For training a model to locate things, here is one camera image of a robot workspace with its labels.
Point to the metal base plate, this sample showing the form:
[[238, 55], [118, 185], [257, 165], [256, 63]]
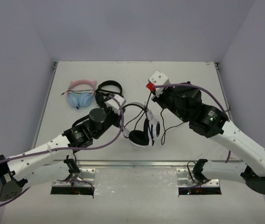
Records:
[[184, 180], [85, 179]]

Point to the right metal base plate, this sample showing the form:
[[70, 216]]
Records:
[[184, 180]]

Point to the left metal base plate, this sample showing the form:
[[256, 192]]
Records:
[[85, 179]]

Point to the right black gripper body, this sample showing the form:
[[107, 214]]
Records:
[[166, 100]]

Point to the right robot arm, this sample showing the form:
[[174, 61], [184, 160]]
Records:
[[184, 100]]

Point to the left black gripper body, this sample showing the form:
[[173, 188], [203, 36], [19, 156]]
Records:
[[117, 117]]

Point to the pink blue cat headphones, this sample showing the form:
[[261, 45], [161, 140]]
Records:
[[80, 99]]

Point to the metal rail strip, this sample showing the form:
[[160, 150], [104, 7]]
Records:
[[132, 163]]

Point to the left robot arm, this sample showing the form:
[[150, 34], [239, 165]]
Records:
[[55, 159]]

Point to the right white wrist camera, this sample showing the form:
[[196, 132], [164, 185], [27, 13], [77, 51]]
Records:
[[157, 78]]

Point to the white black headphones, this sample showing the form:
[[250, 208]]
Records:
[[151, 129]]

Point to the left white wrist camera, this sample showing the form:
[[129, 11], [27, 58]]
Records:
[[114, 103]]

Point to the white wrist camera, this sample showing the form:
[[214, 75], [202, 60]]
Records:
[[157, 78], [114, 103]]

